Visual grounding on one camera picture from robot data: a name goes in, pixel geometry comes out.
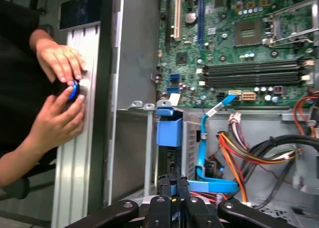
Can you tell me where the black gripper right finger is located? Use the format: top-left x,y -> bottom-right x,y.
178,175 -> 295,228

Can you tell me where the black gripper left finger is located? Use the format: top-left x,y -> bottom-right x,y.
71,173 -> 172,228

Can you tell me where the orange red power wire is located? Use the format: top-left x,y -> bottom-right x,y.
216,131 -> 298,207

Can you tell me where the blue data wire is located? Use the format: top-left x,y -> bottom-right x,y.
186,92 -> 242,194

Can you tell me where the hard disk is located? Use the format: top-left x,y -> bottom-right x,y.
154,107 -> 185,181

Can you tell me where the round black tool blue ring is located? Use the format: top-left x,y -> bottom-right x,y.
52,78 -> 83,102

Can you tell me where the metal disk bay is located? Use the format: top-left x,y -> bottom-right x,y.
116,100 -> 209,206

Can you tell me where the person's right hand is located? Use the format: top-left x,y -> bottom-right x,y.
29,87 -> 87,156

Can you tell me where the person's left hand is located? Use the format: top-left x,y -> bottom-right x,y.
35,40 -> 88,84

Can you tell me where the metal drive cage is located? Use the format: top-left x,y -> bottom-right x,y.
281,106 -> 319,196

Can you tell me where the beige board connector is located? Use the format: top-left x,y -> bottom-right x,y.
241,92 -> 257,102

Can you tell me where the black RAM slot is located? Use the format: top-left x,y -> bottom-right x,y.
203,71 -> 304,83
203,65 -> 304,77
203,76 -> 304,89
203,59 -> 304,72

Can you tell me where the black PC case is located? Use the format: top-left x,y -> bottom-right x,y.
87,0 -> 319,228

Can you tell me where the green motherboard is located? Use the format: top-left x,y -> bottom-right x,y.
156,0 -> 319,109

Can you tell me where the black expansion slot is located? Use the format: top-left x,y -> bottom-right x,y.
163,0 -> 172,53

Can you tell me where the blue expansion slot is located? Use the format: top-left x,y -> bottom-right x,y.
196,0 -> 205,52

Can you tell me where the silver coin battery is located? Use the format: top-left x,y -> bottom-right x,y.
184,11 -> 198,25

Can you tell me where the beige expansion slot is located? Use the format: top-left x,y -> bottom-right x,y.
173,0 -> 182,41

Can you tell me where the person's trunk black shirt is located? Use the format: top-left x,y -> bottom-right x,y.
0,0 -> 62,154

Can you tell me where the dark glossy panel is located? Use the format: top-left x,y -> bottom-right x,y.
59,0 -> 103,31

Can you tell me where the metal socket cover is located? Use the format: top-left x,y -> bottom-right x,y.
264,0 -> 319,48

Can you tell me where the purple white wire bundle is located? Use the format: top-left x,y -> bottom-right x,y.
227,112 -> 251,150

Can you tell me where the black cable bundle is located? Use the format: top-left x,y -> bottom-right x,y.
250,134 -> 319,210

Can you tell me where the red orange wire bundle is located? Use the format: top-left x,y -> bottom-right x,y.
292,90 -> 319,137

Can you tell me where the locking lever wire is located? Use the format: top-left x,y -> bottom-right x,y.
270,26 -> 319,46

